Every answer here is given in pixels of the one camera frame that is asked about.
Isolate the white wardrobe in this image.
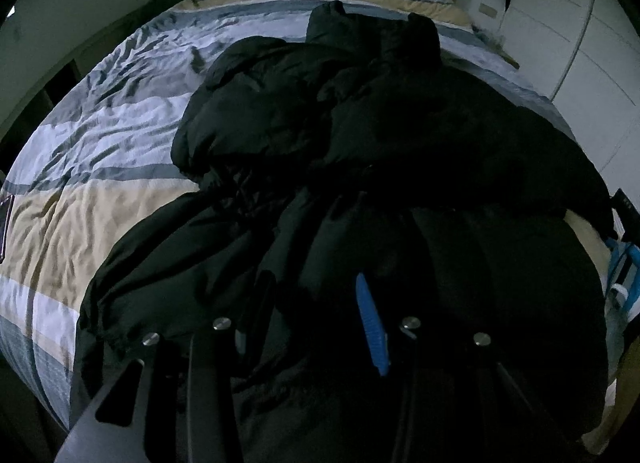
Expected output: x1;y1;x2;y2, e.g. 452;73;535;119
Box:
500;0;640;194

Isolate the striped duvet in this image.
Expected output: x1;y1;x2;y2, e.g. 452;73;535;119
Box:
0;0;576;431

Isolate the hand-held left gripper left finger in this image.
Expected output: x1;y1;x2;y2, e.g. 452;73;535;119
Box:
54;272;279;463

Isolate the blue frame object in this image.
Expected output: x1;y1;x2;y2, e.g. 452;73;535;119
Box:
602;238;640;339

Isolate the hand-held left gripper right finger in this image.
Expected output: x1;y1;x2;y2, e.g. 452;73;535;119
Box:
354;272;581;463

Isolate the black puffer jacket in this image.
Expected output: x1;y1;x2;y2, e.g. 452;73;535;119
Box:
70;0;617;463

